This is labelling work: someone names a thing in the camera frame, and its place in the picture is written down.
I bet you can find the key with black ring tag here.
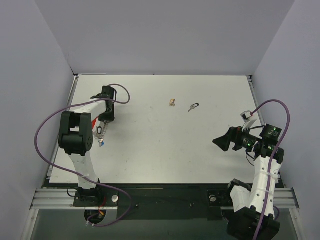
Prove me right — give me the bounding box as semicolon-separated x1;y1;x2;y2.
188;102;200;112

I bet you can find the key with black white tag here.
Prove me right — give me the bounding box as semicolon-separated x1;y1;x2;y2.
96;126;103;135

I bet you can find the aluminium frame rail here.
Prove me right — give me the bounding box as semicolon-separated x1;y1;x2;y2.
30;188;300;210

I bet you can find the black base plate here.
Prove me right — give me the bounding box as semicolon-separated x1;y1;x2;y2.
71;183;233;224

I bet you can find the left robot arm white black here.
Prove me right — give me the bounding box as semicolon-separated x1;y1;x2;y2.
58;86;117;206

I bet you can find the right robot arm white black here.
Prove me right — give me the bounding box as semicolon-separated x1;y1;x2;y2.
212;124;284;240

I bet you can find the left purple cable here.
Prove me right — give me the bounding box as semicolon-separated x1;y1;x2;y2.
34;83;133;228

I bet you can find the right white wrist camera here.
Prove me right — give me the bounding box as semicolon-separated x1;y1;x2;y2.
240;111;257;132

